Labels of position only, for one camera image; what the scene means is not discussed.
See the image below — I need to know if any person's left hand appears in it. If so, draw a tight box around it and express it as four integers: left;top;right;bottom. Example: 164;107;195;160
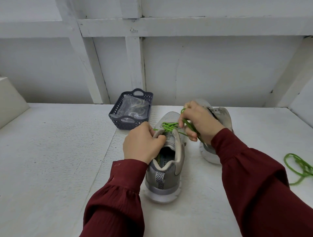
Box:
122;121;167;165

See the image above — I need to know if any person's right hand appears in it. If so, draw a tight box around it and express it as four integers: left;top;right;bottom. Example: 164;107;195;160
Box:
177;101;227;143

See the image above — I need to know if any grey mesh shoe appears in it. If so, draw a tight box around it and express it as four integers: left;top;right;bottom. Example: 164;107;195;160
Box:
143;111;188;204
192;97;234;165

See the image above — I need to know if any green shoelace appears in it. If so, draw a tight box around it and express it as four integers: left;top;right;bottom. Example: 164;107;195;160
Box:
153;107;202;142
284;152;313;186

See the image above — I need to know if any person's right forearm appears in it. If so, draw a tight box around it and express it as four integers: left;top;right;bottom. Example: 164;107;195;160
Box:
211;127;313;237

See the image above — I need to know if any person's left forearm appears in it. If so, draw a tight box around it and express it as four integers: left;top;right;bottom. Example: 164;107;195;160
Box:
79;158;149;237

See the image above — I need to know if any dark plastic lattice basket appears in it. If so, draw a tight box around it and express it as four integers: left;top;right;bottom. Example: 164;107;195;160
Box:
108;88;154;131

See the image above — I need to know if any clear plastic bag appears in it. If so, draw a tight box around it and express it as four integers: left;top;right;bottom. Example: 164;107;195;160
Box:
117;95;150;120

